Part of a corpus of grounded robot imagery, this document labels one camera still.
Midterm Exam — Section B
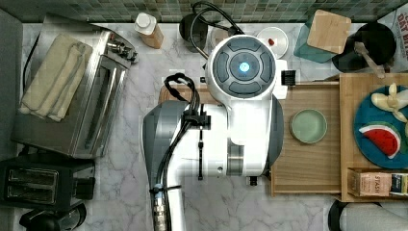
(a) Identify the black coffee maker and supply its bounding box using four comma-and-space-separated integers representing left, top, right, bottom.
19, 203, 87, 231

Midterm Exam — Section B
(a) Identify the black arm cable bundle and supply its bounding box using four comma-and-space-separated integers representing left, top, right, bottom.
149, 72, 212, 231

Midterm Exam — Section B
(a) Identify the Stash tea box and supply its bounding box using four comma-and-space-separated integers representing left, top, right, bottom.
348, 171, 392, 196

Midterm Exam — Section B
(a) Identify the wooden cutting board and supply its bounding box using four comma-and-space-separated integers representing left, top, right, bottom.
158, 84, 222, 106

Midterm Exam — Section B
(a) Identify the white-capped spice bottle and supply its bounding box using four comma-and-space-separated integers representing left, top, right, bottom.
135, 13, 164, 49

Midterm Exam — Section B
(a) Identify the teal canister with wooden lid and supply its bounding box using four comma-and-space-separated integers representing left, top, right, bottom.
293, 10, 351, 64

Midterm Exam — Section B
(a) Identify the wooden drawer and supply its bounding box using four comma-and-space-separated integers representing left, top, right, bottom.
271, 82, 341, 195

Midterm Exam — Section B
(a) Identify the folded beige towel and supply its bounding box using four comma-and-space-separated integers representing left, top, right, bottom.
19, 35, 92, 122

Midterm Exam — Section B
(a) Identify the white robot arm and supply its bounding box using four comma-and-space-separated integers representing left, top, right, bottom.
141, 35, 284, 231

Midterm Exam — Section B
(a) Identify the white paper towel roll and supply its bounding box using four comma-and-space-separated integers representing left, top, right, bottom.
339, 203, 408, 231

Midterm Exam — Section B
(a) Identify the blue plate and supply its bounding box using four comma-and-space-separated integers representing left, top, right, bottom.
353, 87, 407, 169

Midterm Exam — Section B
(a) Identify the wooden drawer organizer shelf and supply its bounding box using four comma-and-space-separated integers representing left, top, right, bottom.
338, 73, 408, 203

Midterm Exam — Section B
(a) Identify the stainless steel toaster oven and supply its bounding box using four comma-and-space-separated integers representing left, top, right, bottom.
12, 13, 138, 159

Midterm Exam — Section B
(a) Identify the wooden spoon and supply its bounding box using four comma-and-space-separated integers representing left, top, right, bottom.
354, 41, 385, 79

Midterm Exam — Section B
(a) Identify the toy watermelon slice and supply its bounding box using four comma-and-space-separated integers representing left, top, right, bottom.
359, 124, 401, 159

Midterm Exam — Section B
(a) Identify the black paper towel holder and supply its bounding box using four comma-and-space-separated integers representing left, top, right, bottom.
327, 200, 382, 231

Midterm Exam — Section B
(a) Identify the dark grey cup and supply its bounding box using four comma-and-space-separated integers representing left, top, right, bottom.
179, 13, 208, 53

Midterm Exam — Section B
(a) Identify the black utensil holder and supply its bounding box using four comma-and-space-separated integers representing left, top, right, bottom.
332, 22, 396, 72

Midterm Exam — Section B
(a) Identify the clear cereal jar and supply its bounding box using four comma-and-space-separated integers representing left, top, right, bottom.
210, 28, 229, 48

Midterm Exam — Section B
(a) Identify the toy banana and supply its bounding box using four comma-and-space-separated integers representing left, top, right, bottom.
370, 83, 408, 123

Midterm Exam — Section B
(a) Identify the green ceramic bowl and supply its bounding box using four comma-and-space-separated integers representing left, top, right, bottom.
290, 109, 328, 144

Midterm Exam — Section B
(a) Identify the black two-slot toaster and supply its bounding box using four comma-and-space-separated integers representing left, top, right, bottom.
1, 156, 95, 211

